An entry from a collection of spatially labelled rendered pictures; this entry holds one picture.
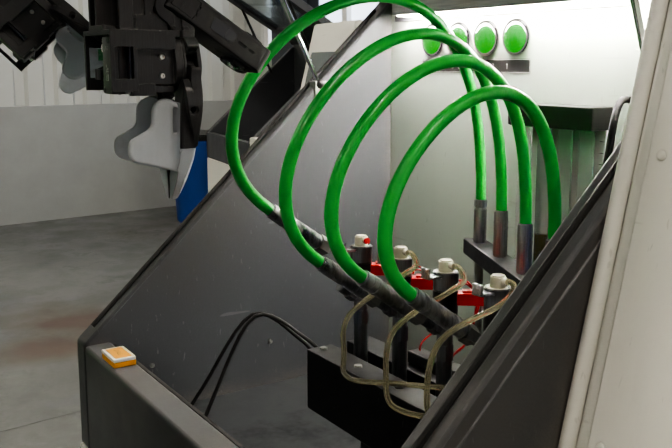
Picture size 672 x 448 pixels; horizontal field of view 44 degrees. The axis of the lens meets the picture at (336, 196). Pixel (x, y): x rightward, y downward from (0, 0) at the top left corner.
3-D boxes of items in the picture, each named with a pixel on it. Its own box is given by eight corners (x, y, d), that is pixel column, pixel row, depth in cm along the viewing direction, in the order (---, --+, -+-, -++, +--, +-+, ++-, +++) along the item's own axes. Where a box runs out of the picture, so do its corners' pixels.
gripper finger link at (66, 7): (95, 58, 96) (38, 12, 97) (105, 48, 97) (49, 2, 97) (88, 39, 92) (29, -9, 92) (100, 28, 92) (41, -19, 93)
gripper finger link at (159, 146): (122, 203, 75) (118, 98, 73) (185, 197, 78) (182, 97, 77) (135, 208, 72) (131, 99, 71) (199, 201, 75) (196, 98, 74)
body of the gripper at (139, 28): (85, 98, 76) (78, -41, 74) (175, 95, 80) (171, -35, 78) (113, 101, 69) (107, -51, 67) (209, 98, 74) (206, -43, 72)
